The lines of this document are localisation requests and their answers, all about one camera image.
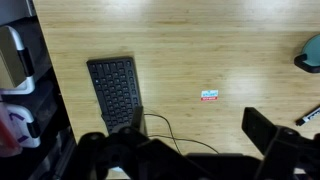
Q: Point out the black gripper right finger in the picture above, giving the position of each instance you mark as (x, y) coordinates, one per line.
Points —
(258, 128)

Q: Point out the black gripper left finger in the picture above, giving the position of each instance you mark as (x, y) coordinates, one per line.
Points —
(136, 122)

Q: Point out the black marker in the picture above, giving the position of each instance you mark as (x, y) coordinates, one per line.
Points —
(308, 117)

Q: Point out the teal thermos mug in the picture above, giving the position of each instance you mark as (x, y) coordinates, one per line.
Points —
(309, 59)

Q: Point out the black computer keyboard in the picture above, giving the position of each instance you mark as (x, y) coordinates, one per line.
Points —
(116, 86)

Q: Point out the red white blue sticker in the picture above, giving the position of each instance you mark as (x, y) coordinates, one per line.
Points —
(209, 95)

